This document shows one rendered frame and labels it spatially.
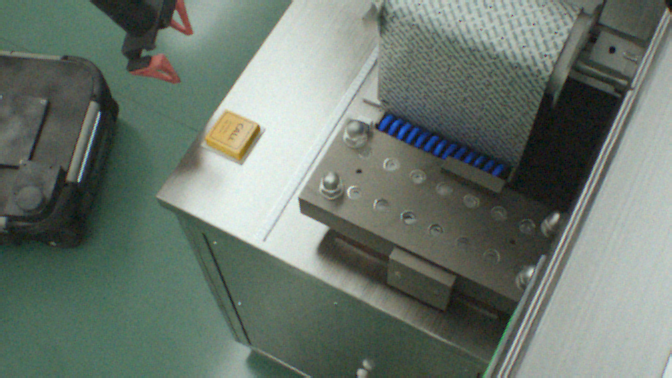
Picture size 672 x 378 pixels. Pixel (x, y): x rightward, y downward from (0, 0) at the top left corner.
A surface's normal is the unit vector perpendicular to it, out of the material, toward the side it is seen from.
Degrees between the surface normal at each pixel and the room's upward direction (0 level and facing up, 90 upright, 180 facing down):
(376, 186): 0
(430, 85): 90
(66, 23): 0
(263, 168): 0
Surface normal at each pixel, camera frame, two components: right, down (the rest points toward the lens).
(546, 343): -0.03, -0.44
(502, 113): -0.47, 0.79
